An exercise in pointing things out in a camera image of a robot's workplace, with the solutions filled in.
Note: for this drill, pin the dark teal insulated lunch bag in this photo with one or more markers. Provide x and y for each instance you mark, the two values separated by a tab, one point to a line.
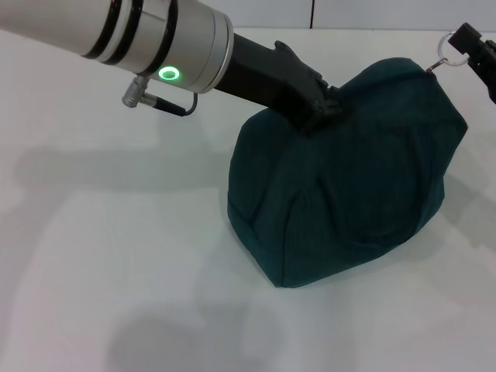
348	186

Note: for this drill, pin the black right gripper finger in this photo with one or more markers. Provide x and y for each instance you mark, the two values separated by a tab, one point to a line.
486	75
469	38

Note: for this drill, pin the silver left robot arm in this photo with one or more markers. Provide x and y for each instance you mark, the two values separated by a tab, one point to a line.
116	31

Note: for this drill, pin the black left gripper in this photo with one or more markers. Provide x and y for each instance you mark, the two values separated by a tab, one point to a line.
267	77

